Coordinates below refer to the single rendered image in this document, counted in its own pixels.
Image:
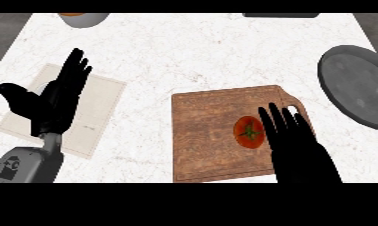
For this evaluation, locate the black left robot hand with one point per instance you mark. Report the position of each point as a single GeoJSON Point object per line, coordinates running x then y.
{"type": "Point", "coordinates": [59, 100]}

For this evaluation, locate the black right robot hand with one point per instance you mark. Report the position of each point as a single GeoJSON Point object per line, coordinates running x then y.
{"type": "Point", "coordinates": [295, 150]}

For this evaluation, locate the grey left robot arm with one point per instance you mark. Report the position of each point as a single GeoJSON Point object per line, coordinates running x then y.
{"type": "Point", "coordinates": [29, 163]}

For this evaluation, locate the red tomato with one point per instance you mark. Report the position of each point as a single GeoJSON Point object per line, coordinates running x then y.
{"type": "Point", "coordinates": [246, 132]}

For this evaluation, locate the brown wooden cutting board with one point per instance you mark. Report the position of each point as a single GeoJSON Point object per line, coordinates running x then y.
{"type": "Point", "coordinates": [211, 136]}

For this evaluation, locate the dark grey pan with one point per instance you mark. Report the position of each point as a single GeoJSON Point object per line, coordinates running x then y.
{"type": "Point", "coordinates": [351, 83]}

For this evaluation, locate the beige placemat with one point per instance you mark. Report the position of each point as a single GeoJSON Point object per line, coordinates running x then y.
{"type": "Point", "coordinates": [93, 113]}

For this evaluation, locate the grey bowl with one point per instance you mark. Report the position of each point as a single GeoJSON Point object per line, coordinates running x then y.
{"type": "Point", "coordinates": [82, 19]}

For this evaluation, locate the dark grey flat object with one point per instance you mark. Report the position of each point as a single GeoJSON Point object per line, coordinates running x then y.
{"type": "Point", "coordinates": [280, 15]}

